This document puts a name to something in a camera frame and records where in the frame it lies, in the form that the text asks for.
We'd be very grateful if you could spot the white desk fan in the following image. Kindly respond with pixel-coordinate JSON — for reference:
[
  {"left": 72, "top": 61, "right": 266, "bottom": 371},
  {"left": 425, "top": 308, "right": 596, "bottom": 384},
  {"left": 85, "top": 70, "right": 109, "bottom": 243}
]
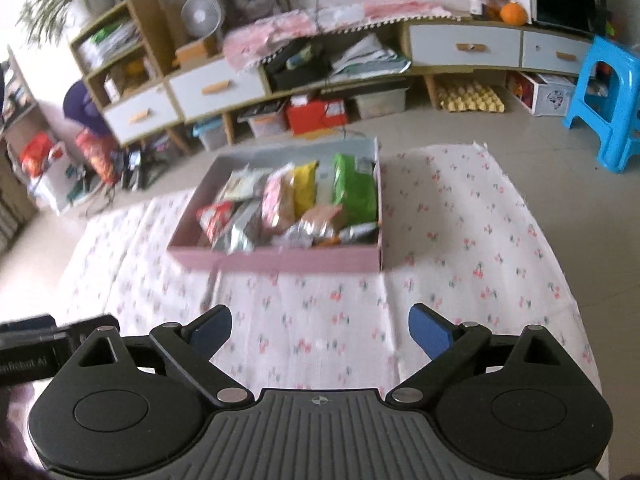
[{"left": 180, "top": 0, "right": 224, "bottom": 41}]

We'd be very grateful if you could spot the pink tasselled cloth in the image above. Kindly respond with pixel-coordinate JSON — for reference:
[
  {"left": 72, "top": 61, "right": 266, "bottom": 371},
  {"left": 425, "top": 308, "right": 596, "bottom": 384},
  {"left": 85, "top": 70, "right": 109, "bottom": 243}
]
[{"left": 222, "top": 0, "right": 453, "bottom": 68}]

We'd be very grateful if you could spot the large clear storage bin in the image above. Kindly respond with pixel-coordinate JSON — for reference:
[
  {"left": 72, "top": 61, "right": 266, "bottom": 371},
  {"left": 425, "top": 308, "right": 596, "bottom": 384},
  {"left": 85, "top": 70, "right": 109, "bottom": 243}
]
[{"left": 350, "top": 87, "right": 407, "bottom": 118}]

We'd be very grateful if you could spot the black handheld device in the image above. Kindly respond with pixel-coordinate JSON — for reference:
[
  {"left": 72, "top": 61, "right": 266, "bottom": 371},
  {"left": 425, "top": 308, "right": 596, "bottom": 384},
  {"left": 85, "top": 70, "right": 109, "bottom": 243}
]
[{"left": 117, "top": 147, "right": 151, "bottom": 191}]

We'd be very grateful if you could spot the large silver snack packet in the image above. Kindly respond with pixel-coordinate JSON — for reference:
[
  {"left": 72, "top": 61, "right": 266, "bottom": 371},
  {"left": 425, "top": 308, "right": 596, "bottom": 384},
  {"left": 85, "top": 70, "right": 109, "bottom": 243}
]
[{"left": 212, "top": 201, "right": 262, "bottom": 256}]

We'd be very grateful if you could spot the blue plastic stool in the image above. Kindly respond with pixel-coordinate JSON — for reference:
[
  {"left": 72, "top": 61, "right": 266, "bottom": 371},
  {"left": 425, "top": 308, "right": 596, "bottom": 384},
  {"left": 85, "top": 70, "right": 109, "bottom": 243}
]
[{"left": 562, "top": 35, "right": 640, "bottom": 175}]

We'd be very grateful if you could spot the red printed bag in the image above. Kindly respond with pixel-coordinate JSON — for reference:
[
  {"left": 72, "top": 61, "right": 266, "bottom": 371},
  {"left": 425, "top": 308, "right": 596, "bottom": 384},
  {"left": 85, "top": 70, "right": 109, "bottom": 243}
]
[{"left": 75, "top": 129, "right": 126, "bottom": 186}]

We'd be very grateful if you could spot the white and green snack packet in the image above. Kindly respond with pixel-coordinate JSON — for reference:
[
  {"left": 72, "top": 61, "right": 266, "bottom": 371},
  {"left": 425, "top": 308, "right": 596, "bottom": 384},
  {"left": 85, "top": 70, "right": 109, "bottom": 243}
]
[{"left": 220, "top": 164, "right": 271, "bottom": 202}]

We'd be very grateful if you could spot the pink snack packet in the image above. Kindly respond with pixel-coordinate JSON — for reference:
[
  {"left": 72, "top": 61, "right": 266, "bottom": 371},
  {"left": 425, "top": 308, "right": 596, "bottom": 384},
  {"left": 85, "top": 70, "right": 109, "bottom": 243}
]
[{"left": 262, "top": 162, "right": 296, "bottom": 233}]

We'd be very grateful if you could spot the stack of documents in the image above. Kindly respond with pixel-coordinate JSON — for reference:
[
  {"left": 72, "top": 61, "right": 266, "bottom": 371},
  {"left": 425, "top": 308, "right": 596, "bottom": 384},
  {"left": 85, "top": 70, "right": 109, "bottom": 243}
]
[{"left": 77, "top": 20, "right": 143, "bottom": 68}]

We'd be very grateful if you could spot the pink cardboard box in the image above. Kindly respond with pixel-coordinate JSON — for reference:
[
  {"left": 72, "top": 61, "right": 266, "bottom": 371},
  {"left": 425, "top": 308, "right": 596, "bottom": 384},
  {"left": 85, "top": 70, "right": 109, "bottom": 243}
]
[{"left": 167, "top": 137, "right": 385, "bottom": 273}]

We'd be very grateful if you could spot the pile of papers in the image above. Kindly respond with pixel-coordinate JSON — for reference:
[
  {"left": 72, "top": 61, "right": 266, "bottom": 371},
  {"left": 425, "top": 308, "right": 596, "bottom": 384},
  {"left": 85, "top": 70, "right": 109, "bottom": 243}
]
[{"left": 330, "top": 34, "right": 413, "bottom": 78}]

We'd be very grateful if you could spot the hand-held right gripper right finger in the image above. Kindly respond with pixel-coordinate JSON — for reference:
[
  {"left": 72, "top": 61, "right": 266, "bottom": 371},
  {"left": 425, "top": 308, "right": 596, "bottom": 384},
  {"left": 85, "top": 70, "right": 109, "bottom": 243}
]
[{"left": 386, "top": 304, "right": 581, "bottom": 405}]

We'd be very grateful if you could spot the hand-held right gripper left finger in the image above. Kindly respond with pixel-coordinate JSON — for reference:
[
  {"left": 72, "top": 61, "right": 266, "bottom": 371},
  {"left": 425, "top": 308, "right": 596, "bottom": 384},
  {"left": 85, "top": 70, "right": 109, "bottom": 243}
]
[{"left": 57, "top": 305, "right": 253, "bottom": 407}]

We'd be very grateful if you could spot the brown snack packet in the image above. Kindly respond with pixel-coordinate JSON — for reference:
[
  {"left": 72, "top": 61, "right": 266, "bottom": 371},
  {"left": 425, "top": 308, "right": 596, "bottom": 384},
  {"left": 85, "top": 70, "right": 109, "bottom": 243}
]
[{"left": 300, "top": 205, "right": 346, "bottom": 233}]

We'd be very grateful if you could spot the yellow egg tray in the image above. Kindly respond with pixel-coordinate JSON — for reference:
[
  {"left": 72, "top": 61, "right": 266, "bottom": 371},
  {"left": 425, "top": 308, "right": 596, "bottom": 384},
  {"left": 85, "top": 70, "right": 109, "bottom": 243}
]
[{"left": 436, "top": 84, "right": 505, "bottom": 113}]

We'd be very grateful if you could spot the wooden tv cabinet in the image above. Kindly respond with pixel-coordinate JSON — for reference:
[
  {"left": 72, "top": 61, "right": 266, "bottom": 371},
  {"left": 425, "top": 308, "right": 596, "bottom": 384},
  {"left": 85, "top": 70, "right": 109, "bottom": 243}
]
[{"left": 70, "top": 0, "right": 598, "bottom": 156}]

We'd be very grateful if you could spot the white microwave oven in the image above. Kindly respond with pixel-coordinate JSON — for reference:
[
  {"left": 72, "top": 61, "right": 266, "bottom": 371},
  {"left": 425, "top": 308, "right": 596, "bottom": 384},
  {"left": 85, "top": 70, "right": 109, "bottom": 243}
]
[{"left": 530, "top": 0, "right": 608, "bottom": 38}]

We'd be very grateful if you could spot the yellow snack packet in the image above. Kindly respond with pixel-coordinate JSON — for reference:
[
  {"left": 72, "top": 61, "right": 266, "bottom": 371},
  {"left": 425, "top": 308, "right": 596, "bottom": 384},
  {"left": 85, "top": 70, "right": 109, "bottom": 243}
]
[{"left": 292, "top": 161, "right": 320, "bottom": 218}]

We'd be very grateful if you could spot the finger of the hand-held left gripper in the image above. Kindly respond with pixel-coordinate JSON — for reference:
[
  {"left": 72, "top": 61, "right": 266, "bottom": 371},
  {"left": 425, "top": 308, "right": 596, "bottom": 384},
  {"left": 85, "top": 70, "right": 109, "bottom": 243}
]
[{"left": 54, "top": 314, "right": 121, "bottom": 341}]

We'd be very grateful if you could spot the orange fruit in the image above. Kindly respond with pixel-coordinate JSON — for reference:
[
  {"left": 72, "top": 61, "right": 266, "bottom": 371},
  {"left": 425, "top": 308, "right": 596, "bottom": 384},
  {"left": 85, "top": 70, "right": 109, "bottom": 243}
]
[{"left": 500, "top": 2, "right": 528, "bottom": 26}]

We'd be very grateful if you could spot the silver and orange snack packet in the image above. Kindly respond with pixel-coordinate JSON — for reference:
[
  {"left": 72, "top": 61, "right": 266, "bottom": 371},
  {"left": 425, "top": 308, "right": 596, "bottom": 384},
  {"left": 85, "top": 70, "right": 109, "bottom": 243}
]
[{"left": 339, "top": 222, "right": 379, "bottom": 246}]

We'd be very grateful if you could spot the white cabinet drawer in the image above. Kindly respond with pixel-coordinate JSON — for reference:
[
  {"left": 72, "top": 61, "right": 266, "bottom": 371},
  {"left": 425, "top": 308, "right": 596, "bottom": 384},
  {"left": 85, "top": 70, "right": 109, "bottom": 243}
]
[
  {"left": 521, "top": 30, "right": 596, "bottom": 72},
  {"left": 165, "top": 57, "right": 268, "bottom": 123},
  {"left": 102, "top": 80, "right": 182, "bottom": 147},
  {"left": 407, "top": 22, "right": 525, "bottom": 72}
]

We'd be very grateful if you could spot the black lidded storage bin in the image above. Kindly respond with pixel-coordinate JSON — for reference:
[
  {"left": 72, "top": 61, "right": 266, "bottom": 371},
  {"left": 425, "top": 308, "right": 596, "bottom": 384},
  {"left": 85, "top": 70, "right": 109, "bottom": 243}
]
[{"left": 239, "top": 102, "right": 291, "bottom": 140}]

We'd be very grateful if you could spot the white shopping bag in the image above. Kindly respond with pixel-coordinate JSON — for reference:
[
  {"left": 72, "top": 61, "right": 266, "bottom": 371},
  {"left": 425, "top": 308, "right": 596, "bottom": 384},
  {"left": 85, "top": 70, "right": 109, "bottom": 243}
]
[{"left": 20, "top": 132, "right": 83, "bottom": 213}]

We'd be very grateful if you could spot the wooden side shelf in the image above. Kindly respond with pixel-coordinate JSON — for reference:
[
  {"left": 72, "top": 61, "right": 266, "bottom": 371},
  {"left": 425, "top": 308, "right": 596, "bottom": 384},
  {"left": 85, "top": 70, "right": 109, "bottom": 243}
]
[{"left": 0, "top": 47, "right": 41, "bottom": 256}]

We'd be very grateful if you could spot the blue green bottle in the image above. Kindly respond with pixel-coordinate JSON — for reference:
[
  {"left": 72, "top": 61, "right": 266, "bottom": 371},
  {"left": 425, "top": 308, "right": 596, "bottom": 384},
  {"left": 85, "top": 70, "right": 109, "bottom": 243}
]
[{"left": 286, "top": 45, "right": 313, "bottom": 68}]

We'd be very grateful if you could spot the red cardboard box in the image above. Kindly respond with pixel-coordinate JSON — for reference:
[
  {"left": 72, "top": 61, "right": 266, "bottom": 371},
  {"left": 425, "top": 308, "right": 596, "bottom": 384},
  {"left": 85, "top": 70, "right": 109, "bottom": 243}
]
[{"left": 286, "top": 99, "right": 349, "bottom": 135}]

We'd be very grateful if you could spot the blue lidded storage bin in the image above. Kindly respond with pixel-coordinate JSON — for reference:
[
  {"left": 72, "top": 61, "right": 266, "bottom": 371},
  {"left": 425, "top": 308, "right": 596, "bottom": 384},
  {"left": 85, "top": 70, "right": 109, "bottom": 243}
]
[{"left": 192, "top": 117, "right": 228, "bottom": 153}]

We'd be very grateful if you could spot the brown cardboard box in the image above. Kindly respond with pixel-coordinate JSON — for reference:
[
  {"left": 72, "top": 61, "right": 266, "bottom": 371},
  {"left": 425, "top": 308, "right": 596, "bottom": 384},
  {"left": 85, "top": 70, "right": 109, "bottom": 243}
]
[{"left": 175, "top": 40, "right": 208, "bottom": 68}]

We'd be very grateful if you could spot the cherry print cloth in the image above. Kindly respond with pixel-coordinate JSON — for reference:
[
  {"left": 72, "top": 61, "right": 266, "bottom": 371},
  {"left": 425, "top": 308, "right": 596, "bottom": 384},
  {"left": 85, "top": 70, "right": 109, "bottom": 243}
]
[{"left": 50, "top": 142, "right": 596, "bottom": 480}]

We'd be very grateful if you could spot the small silver snack packet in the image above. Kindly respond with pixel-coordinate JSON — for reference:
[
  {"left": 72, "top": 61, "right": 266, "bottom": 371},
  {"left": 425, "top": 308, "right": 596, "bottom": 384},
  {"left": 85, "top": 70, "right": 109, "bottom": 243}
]
[{"left": 277, "top": 220, "right": 337, "bottom": 250}]

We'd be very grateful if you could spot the black bag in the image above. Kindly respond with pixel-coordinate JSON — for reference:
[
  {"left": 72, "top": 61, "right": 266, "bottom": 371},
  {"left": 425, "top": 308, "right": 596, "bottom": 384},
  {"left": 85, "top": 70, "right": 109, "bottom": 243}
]
[{"left": 264, "top": 40, "right": 333, "bottom": 92}]

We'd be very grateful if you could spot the red snack packet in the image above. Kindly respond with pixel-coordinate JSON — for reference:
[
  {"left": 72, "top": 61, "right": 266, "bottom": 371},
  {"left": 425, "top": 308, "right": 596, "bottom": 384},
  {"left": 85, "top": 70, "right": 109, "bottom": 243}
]
[{"left": 196, "top": 201, "right": 236, "bottom": 242}]

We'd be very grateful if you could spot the purple fabric object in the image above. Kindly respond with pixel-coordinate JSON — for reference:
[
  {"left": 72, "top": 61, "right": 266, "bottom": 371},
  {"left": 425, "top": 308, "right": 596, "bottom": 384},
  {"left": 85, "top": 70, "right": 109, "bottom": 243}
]
[{"left": 63, "top": 80, "right": 118, "bottom": 138}]

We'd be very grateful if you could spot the white printed crate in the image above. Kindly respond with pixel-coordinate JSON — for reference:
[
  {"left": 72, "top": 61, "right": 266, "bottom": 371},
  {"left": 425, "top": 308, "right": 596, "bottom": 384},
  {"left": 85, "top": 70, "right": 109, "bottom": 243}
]
[{"left": 507, "top": 72, "right": 577, "bottom": 116}]

